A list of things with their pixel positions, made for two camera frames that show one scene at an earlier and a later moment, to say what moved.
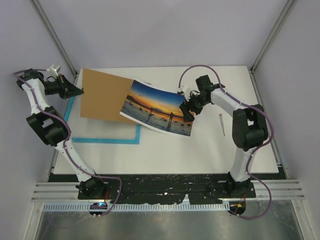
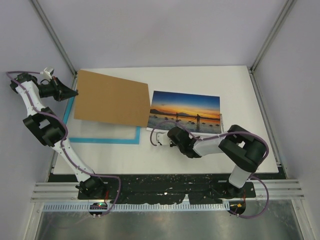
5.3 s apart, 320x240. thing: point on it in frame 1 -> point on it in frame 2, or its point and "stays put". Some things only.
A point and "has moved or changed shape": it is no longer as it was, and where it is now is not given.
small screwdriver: x=220 y=116 stays put
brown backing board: x=104 y=96 has moved or changed shape
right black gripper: x=186 y=106 -> x=172 y=143
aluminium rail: x=277 y=189 stays put
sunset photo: x=157 y=106 has moved or changed shape
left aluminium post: x=51 y=30 stays put
